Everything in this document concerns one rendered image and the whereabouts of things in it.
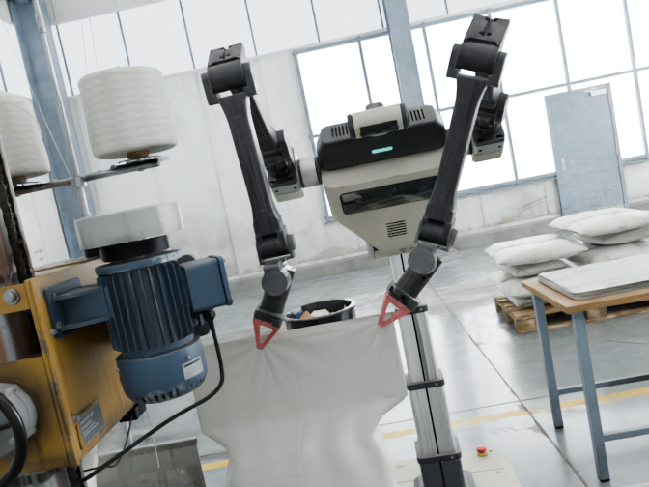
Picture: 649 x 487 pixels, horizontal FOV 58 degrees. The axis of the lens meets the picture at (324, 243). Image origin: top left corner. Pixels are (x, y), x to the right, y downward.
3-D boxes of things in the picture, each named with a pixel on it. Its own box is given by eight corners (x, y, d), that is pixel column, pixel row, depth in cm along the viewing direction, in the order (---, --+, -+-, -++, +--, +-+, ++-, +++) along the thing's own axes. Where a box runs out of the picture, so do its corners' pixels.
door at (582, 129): (628, 217, 915) (607, 82, 896) (632, 217, 905) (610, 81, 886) (564, 230, 921) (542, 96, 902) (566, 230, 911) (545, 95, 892)
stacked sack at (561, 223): (626, 217, 511) (623, 202, 510) (647, 221, 469) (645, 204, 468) (548, 231, 519) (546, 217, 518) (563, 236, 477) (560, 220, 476)
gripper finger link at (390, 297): (368, 319, 133) (392, 286, 132) (367, 312, 140) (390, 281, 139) (392, 336, 133) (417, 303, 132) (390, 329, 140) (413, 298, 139)
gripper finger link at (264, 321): (243, 347, 135) (255, 309, 134) (249, 339, 142) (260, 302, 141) (271, 356, 135) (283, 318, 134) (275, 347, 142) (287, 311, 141)
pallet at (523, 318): (632, 286, 519) (630, 271, 517) (681, 306, 437) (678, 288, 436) (495, 310, 530) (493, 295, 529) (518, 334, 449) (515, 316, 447)
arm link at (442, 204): (509, 52, 119) (457, 42, 122) (506, 52, 114) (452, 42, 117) (458, 245, 135) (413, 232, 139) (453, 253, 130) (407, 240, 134)
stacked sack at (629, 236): (620, 233, 509) (618, 218, 508) (661, 240, 443) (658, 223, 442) (571, 242, 512) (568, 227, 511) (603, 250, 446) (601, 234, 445)
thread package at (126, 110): (189, 151, 125) (172, 70, 123) (165, 146, 108) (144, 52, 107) (115, 166, 126) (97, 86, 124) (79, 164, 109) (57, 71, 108)
